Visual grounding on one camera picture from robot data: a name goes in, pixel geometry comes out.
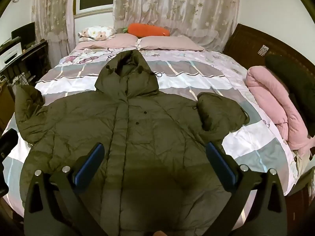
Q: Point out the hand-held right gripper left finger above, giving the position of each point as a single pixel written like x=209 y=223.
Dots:
x=89 y=163

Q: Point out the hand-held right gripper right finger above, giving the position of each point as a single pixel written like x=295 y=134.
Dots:
x=221 y=163

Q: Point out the olive green puffer jacket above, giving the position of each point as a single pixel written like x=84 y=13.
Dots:
x=147 y=137

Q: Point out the folded pink quilt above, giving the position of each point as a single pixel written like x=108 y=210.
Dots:
x=278 y=108

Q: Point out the patchwork cartoon duvet cover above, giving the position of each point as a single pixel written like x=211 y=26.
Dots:
x=192 y=78

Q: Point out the dark wooden desk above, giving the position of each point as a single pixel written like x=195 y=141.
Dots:
x=32 y=59

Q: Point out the white printer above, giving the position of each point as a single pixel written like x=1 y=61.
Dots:
x=11 y=52

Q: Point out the dark green cushion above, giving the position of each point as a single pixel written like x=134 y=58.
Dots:
x=292 y=76

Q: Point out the black monitor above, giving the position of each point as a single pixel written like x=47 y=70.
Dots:
x=24 y=33

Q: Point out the pink pillow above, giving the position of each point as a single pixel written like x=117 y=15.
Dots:
x=110 y=42
x=169 y=43

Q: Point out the dark wooden headboard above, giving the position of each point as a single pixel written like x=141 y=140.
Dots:
x=246 y=41

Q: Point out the floral print pillow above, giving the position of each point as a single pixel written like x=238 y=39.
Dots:
x=96 y=32

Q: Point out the narrow lace curtain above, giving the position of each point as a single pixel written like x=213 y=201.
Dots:
x=53 y=12

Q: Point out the orange carrot plush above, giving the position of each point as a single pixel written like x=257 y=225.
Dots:
x=147 y=30

